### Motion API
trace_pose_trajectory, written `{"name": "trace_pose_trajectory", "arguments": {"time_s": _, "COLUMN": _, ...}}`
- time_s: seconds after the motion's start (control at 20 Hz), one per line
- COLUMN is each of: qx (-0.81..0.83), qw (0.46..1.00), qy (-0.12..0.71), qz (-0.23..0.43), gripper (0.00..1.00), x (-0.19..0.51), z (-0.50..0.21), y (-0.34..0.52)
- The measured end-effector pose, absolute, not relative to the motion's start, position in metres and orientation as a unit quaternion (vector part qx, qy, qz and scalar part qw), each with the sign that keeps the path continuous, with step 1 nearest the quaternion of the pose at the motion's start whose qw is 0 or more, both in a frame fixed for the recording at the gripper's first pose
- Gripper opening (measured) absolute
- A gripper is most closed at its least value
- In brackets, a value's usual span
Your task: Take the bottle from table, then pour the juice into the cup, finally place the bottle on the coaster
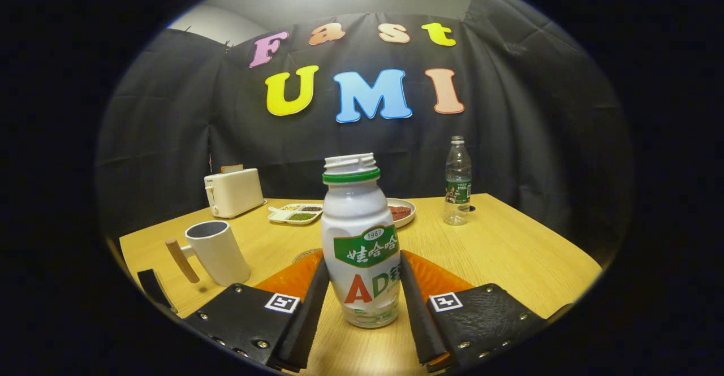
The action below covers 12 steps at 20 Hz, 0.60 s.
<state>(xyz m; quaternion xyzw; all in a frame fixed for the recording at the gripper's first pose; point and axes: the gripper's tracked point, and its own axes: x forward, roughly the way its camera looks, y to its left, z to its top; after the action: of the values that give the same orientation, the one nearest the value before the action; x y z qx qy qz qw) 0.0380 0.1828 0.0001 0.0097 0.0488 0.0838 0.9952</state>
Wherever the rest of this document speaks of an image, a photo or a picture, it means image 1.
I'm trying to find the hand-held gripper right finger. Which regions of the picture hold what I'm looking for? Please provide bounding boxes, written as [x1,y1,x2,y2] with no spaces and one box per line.
[399,250,548,374]

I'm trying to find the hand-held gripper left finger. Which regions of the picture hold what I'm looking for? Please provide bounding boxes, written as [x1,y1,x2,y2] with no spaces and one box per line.
[182,250,330,372]

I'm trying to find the white cup wooden handle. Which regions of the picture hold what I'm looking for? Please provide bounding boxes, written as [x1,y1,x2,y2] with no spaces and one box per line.
[165,221,251,287]

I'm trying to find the white juice bottle green label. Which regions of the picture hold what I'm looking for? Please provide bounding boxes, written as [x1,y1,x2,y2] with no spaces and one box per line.
[321,153,403,329]

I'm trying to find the clear plastic water bottle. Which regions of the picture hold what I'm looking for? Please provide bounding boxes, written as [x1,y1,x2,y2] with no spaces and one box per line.
[444,136,472,226]

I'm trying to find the white divided bean dish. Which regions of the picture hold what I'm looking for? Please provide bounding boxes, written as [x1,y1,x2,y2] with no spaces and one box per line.
[268,204,324,226]

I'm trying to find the wooden table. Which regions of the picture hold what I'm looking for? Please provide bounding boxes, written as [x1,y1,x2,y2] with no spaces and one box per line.
[119,193,603,376]

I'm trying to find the white round plate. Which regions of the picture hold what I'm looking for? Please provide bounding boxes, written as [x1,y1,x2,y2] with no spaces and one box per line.
[386,197,417,229]

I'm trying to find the white toaster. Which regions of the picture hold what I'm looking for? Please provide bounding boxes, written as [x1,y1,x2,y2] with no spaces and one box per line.
[204,168,265,219]

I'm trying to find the black backdrop cloth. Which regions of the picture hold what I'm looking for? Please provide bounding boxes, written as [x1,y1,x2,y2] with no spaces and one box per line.
[95,0,631,263]

